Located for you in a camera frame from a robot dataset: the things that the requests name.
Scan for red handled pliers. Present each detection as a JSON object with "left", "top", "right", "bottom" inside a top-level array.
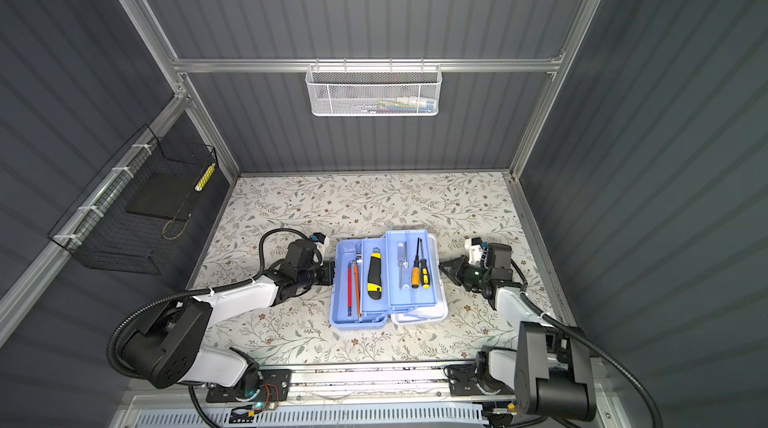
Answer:
[{"left": 352, "top": 259, "right": 362, "bottom": 320}]

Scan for black handled screwdriver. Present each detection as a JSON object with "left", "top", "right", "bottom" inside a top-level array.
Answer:
[{"left": 419, "top": 258, "right": 431, "bottom": 289}]

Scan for black yellow wire stripper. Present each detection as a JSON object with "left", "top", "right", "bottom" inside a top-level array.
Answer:
[{"left": 367, "top": 248, "right": 383, "bottom": 300}]

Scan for yellow handled screwdriver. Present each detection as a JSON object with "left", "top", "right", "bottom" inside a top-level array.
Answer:
[{"left": 411, "top": 239, "right": 422, "bottom": 289}]

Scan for white and blue tool box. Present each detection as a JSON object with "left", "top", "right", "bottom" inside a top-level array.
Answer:
[{"left": 329, "top": 229, "right": 448, "bottom": 331}]

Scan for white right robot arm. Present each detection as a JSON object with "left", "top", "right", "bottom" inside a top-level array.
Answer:
[{"left": 439, "top": 238, "right": 663, "bottom": 427}]

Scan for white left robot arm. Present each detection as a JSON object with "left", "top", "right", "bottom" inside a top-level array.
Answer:
[{"left": 106, "top": 229, "right": 335, "bottom": 399}]

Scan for floral table mat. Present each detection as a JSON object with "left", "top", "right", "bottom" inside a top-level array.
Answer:
[{"left": 192, "top": 172, "right": 551, "bottom": 365}]

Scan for yellow marker pen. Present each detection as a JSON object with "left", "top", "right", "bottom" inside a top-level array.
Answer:
[{"left": 194, "top": 163, "right": 216, "bottom": 192}]

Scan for black foam pad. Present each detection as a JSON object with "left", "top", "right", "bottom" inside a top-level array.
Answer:
[{"left": 126, "top": 173, "right": 202, "bottom": 221}]

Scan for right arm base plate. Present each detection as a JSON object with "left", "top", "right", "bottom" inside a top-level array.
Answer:
[{"left": 442, "top": 364, "right": 514, "bottom": 397}]

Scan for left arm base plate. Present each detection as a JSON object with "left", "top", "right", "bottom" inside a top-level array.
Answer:
[{"left": 205, "top": 369, "right": 293, "bottom": 403}]

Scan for white vented cable duct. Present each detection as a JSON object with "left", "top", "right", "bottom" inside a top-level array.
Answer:
[{"left": 131, "top": 405, "right": 490, "bottom": 428}]

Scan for black wire basket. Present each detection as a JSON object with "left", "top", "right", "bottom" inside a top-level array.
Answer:
[{"left": 48, "top": 129, "right": 218, "bottom": 275}]

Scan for white wire mesh basket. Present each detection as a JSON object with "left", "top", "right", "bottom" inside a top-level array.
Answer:
[{"left": 305, "top": 64, "right": 443, "bottom": 117}]

